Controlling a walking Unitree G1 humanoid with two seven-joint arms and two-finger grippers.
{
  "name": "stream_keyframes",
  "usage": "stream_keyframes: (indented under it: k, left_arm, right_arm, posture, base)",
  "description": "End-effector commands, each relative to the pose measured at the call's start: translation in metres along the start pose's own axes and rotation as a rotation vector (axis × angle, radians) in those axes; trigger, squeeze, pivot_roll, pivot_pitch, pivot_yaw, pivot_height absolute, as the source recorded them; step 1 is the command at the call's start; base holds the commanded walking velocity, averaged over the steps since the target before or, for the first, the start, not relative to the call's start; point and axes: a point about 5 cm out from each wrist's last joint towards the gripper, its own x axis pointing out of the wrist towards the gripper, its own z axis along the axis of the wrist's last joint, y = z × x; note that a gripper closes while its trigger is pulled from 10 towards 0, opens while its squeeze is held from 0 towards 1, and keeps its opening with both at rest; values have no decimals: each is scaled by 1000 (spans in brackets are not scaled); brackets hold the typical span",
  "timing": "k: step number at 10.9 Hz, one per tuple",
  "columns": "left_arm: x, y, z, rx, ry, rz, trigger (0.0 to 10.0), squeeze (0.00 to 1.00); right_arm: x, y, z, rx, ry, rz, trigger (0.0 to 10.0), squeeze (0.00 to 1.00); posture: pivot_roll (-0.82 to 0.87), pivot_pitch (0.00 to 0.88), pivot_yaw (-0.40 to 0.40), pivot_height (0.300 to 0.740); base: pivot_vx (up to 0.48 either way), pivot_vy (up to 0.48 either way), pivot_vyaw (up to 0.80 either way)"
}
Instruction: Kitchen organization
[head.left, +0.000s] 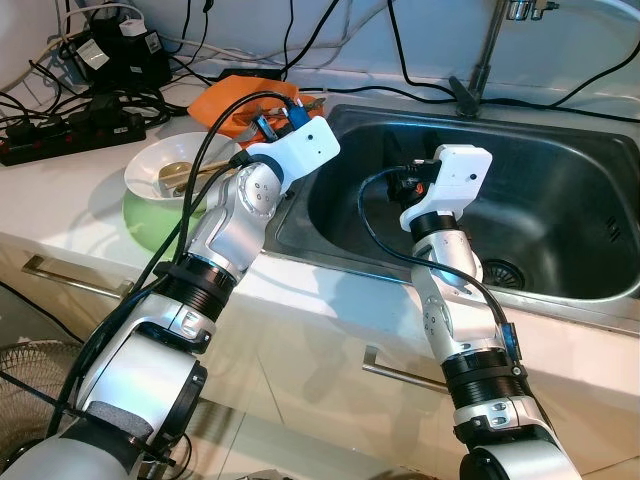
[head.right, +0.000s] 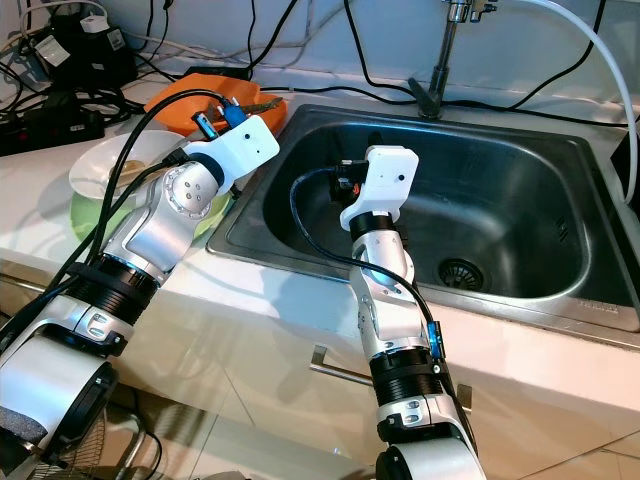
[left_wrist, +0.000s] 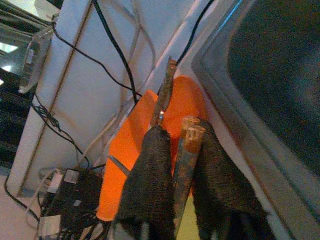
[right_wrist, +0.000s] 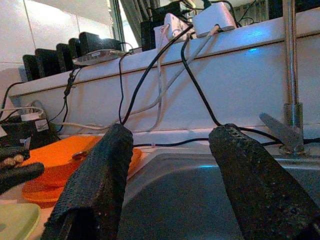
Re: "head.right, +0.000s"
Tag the metal faucet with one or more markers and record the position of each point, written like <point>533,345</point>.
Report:
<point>428,95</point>

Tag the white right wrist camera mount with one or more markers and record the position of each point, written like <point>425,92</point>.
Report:
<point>385,180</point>

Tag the white plug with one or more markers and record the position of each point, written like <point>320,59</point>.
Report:
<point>93,22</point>

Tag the black charger box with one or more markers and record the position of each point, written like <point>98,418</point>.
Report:
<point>85,55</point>

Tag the green plate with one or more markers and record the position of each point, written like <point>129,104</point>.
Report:
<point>88,225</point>

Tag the grey floor fan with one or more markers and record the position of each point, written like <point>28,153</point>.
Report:
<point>130,440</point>

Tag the black drain strainer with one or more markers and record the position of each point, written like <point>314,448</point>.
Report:
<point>462,275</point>

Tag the white kitchen cabinet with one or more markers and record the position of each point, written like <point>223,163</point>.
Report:
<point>260,420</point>

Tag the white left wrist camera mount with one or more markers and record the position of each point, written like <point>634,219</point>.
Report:
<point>245,145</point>

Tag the stainless steel sink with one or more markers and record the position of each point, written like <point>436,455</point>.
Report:
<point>510,180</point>

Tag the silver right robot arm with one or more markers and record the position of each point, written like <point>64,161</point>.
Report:
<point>400,330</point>

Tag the black appliance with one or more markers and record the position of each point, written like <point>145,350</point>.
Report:
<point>628,160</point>

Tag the black power strip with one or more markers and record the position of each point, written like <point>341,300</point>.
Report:
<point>50,128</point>

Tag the white bowl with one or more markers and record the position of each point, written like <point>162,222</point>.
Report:
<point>95,160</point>

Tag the orange bowl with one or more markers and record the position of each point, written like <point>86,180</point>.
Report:
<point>170,100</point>

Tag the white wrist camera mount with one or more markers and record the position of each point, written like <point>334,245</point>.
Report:
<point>245,145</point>
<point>385,180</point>

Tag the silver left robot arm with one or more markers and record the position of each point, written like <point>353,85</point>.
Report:
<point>50,380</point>

